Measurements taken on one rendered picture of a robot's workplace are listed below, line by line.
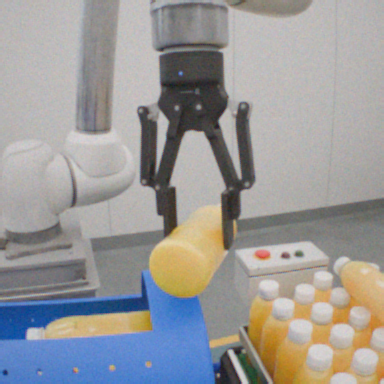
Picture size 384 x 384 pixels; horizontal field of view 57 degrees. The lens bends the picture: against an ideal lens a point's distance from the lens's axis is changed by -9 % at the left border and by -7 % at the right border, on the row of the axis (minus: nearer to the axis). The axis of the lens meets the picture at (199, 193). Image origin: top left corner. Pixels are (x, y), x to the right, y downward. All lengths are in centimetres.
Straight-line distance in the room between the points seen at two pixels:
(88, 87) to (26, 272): 48
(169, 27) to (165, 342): 35
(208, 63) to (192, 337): 31
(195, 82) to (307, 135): 354
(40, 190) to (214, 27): 67
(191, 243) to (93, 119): 66
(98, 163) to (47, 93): 218
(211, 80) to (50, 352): 36
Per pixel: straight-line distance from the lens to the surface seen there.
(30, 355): 47
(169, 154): 45
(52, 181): 98
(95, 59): 98
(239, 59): 350
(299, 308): 77
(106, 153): 102
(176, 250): 41
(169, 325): 47
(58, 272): 98
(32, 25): 320
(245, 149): 43
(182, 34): 41
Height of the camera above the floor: 149
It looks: 17 degrees down
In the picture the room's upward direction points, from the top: straight up
